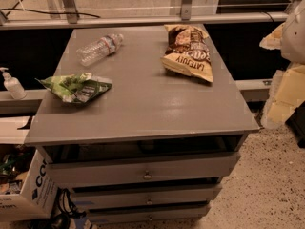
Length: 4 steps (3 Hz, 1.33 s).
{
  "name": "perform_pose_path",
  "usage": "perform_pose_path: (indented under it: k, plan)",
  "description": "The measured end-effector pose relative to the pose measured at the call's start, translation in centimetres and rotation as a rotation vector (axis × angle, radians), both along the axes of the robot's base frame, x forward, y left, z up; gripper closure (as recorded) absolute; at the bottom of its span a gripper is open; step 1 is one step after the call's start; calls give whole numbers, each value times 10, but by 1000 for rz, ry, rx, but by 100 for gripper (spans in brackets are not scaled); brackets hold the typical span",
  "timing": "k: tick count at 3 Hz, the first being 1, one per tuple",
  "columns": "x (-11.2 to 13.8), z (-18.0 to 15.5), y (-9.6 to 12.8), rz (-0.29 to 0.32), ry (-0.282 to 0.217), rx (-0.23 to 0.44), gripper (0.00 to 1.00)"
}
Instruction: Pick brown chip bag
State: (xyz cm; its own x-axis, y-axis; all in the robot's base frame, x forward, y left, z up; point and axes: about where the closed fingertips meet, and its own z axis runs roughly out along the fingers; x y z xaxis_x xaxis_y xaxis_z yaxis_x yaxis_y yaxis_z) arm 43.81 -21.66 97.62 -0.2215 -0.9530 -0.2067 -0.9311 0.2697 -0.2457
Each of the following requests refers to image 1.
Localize clear plastic water bottle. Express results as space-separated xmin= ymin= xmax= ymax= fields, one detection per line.
xmin=76 ymin=34 xmax=124 ymax=67

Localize green chip bag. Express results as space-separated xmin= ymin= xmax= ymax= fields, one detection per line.
xmin=38 ymin=73 xmax=112 ymax=104

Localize brown chip bag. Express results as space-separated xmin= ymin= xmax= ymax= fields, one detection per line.
xmin=161 ymin=24 xmax=214 ymax=83

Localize black cable behind railing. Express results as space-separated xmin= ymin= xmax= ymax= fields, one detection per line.
xmin=0 ymin=7 xmax=101 ymax=19

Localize black cable on floor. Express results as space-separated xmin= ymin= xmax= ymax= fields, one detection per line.
xmin=47 ymin=188 xmax=88 ymax=229

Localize bottom grey drawer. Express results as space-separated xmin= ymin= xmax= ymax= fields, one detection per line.
xmin=88 ymin=202 xmax=210 ymax=224

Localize middle grey drawer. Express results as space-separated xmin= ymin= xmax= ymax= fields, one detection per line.
xmin=71 ymin=184 xmax=222 ymax=209

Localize top grey drawer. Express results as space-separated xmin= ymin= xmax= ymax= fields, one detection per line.
xmin=47 ymin=152 xmax=240 ymax=188

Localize grey drawer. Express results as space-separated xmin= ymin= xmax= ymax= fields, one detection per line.
xmin=88 ymin=202 xmax=210 ymax=224
xmin=71 ymin=184 xmax=222 ymax=209
xmin=47 ymin=152 xmax=240 ymax=188

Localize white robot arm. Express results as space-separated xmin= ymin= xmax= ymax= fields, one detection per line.
xmin=281 ymin=4 xmax=305 ymax=64

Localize white cardboard box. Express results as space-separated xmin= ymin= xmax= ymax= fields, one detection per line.
xmin=0 ymin=151 xmax=58 ymax=222

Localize grey drawer cabinet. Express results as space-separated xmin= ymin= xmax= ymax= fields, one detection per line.
xmin=24 ymin=24 xmax=260 ymax=225

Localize metal railing frame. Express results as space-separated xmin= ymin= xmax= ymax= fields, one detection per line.
xmin=0 ymin=0 xmax=301 ymax=30

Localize white pump dispenser bottle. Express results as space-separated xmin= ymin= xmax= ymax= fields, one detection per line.
xmin=0 ymin=67 xmax=27 ymax=99

